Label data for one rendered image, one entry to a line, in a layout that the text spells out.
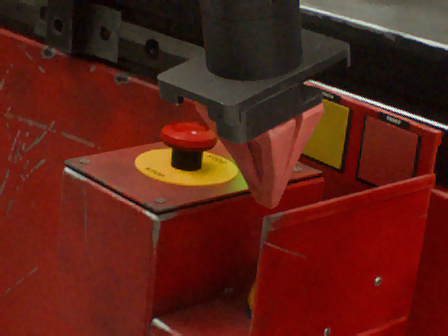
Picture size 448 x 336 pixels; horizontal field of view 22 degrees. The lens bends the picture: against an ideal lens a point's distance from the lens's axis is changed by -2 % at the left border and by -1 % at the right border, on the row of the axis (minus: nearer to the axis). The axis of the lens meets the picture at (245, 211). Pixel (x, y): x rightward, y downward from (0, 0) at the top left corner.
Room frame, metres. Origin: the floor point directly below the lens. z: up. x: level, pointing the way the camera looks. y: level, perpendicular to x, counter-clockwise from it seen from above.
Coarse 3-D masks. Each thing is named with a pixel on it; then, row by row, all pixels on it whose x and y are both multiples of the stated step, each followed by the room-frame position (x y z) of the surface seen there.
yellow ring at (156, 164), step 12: (144, 156) 0.79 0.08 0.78; (156, 156) 0.79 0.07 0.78; (168, 156) 0.79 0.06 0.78; (204, 156) 0.80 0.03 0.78; (216, 156) 0.81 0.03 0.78; (144, 168) 0.76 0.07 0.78; (156, 168) 0.77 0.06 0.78; (168, 168) 0.77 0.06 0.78; (204, 168) 0.78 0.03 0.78; (216, 168) 0.78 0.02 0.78; (228, 168) 0.78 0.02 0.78; (168, 180) 0.75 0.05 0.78; (180, 180) 0.75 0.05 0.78; (192, 180) 0.75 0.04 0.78; (204, 180) 0.75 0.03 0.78; (216, 180) 0.76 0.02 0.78; (228, 180) 0.76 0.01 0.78
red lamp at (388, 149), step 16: (368, 128) 0.78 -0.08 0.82; (384, 128) 0.77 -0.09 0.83; (368, 144) 0.77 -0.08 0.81; (384, 144) 0.76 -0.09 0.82; (400, 144) 0.75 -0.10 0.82; (416, 144) 0.75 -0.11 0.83; (368, 160) 0.77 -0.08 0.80; (384, 160) 0.76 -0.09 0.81; (400, 160) 0.75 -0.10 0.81; (368, 176) 0.77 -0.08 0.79; (384, 176) 0.76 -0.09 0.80; (400, 176) 0.75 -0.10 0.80
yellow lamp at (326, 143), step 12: (324, 108) 0.80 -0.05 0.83; (336, 108) 0.80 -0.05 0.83; (324, 120) 0.80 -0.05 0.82; (336, 120) 0.80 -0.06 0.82; (312, 132) 0.81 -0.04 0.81; (324, 132) 0.80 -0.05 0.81; (336, 132) 0.79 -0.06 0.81; (312, 144) 0.81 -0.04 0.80; (324, 144) 0.80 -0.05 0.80; (336, 144) 0.79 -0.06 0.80; (312, 156) 0.81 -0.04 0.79; (324, 156) 0.80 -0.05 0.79; (336, 156) 0.79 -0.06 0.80
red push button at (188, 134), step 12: (168, 132) 0.77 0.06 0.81; (180, 132) 0.77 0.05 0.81; (192, 132) 0.77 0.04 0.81; (204, 132) 0.77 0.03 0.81; (168, 144) 0.76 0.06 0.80; (180, 144) 0.76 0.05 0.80; (192, 144) 0.76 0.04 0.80; (204, 144) 0.76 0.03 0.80; (180, 156) 0.77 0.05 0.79; (192, 156) 0.77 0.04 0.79; (180, 168) 0.77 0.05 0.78; (192, 168) 0.77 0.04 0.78
